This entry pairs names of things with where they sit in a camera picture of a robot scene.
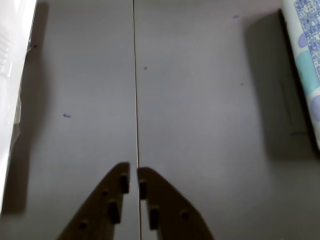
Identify white sandwich package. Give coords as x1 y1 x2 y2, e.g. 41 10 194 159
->
0 0 38 201

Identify white blue Milkis can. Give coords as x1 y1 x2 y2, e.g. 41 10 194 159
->
282 0 320 151

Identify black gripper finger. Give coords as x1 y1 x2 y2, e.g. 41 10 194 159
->
136 166 216 240
56 162 131 240

